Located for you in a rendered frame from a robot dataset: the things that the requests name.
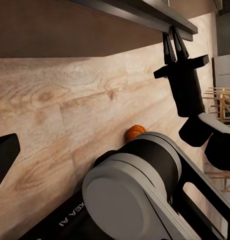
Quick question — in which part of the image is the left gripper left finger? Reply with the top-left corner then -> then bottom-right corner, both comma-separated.
0,133 -> 20,184

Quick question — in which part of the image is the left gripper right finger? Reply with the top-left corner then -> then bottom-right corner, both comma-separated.
220,132 -> 230,165

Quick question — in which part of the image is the pumpkin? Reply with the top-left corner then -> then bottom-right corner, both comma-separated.
126,125 -> 147,143

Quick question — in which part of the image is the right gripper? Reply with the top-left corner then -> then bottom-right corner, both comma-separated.
153,26 -> 210,102

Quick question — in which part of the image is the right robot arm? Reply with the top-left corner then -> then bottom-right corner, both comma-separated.
153,26 -> 230,172

